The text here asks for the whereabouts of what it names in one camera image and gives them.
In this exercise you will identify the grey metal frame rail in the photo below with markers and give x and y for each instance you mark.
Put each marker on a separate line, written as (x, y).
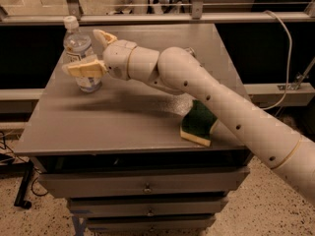
(207, 18)

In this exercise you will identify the silver blue drink can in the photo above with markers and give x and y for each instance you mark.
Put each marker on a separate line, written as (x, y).
(190, 51)

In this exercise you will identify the top grey drawer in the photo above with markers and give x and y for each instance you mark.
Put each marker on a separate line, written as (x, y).
(138, 183)

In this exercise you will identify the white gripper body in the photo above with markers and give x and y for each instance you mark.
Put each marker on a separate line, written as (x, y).
(117, 59)

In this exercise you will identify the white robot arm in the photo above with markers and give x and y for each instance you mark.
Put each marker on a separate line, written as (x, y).
(174, 70)

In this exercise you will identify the grey drawer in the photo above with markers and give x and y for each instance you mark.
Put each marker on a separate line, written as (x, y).
(138, 183)
(200, 221)
(147, 206)

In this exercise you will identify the green yellow scouring sponge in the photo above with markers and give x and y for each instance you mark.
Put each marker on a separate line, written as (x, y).
(198, 124)

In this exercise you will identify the middle grey drawer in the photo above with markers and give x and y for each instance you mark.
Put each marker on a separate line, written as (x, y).
(147, 206)

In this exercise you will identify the black stand foot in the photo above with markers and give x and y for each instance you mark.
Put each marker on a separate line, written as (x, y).
(20, 200)

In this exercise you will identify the grey drawer cabinet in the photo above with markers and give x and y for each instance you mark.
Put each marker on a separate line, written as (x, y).
(124, 126)

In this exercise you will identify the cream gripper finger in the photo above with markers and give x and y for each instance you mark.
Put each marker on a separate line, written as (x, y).
(104, 37)
(88, 67)

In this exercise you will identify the clear blue-labelled plastic bottle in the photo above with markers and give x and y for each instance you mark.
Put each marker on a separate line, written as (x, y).
(77, 46)

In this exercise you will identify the bottom grey drawer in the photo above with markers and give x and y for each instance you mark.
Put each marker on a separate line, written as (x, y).
(200, 221)

